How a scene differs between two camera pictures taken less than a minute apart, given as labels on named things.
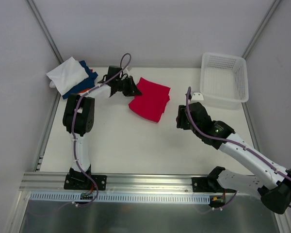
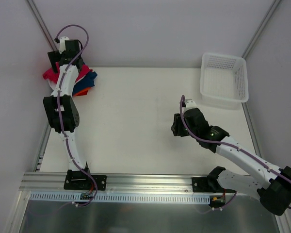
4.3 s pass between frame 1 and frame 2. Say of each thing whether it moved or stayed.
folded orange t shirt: stayed
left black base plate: stayed
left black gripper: moved
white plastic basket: stayed
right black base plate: stayed
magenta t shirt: moved
